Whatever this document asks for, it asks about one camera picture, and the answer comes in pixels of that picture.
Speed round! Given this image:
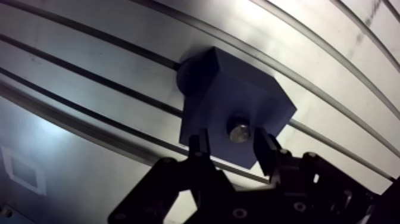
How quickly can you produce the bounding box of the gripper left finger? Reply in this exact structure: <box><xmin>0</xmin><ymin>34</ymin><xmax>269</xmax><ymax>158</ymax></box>
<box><xmin>107</xmin><ymin>127</ymin><xmax>237</xmax><ymax>224</ymax></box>

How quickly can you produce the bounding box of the dark blue-grey block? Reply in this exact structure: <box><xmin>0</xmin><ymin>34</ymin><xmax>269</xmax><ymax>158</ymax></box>
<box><xmin>175</xmin><ymin>46</ymin><xmax>297</xmax><ymax>170</ymax></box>

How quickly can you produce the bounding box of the steel bolt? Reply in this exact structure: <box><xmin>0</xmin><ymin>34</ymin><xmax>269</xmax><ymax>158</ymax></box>
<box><xmin>226</xmin><ymin>116</ymin><xmax>252</xmax><ymax>144</ymax></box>

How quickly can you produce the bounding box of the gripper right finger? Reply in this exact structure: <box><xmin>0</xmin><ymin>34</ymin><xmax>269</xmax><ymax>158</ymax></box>
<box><xmin>236</xmin><ymin>126</ymin><xmax>400</xmax><ymax>224</ymax></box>

